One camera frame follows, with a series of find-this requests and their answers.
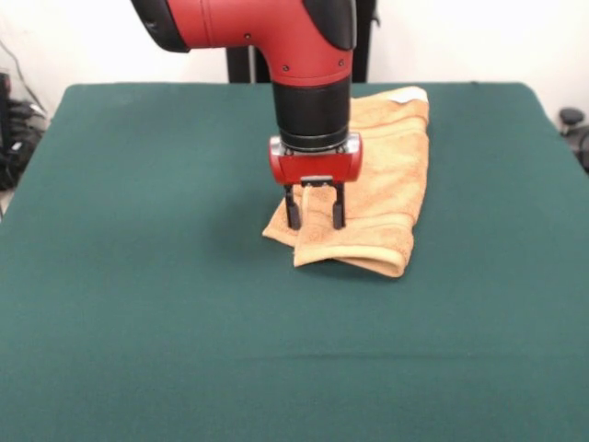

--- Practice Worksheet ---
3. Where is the thin grey wall cable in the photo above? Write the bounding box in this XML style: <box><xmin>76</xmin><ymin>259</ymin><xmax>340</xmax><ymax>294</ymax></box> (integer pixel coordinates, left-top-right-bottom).
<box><xmin>0</xmin><ymin>40</ymin><xmax>47</xmax><ymax>114</ymax></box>

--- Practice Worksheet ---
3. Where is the dark green table cloth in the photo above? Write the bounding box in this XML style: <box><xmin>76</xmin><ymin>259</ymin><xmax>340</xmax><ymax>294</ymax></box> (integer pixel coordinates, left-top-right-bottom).
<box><xmin>0</xmin><ymin>81</ymin><xmax>589</xmax><ymax>442</ymax></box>

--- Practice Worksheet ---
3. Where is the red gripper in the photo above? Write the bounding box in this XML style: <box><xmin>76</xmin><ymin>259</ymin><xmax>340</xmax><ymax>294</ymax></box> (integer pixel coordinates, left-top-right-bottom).
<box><xmin>268</xmin><ymin>134</ymin><xmax>364</xmax><ymax>230</ymax></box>

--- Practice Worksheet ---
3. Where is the tan terry towel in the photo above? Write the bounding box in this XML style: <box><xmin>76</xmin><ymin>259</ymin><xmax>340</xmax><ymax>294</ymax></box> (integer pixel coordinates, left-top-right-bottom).
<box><xmin>261</xmin><ymin>86</ymin><xmax>432</xmax><ymax>279</ymax></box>

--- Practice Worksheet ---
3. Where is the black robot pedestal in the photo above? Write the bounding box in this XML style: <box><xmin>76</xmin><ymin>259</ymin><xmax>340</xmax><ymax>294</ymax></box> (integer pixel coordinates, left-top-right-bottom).
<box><xmin>225</xmin><ymin>0</ymin><xmax>383</xmax><ymax>84</ymax></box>

